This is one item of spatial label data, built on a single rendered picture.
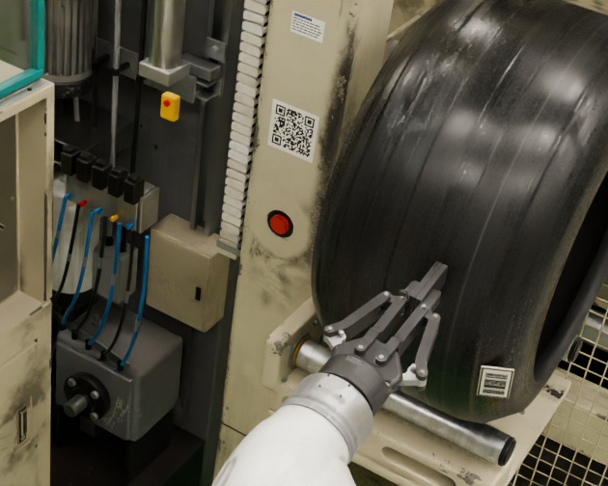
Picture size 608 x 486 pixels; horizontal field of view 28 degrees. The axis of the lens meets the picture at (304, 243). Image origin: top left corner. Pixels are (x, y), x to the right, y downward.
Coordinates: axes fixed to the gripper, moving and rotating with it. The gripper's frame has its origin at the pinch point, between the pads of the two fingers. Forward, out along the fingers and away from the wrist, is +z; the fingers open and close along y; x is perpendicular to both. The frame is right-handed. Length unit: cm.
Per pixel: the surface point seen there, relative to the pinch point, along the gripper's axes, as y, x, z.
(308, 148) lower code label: 29.4, 6.9, 22.7
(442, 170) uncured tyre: 4.2, -9.3, 9.7
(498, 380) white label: -9.6, 13.2, 3.7
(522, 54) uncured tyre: 2.3, -17.8, 25.0
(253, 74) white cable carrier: 40.1, 0.1, 24.8
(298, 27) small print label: 33.4, -10.0, 25.2
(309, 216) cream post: 27.6, 17.7, 21.2
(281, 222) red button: 31.7, 20.3, 20.4
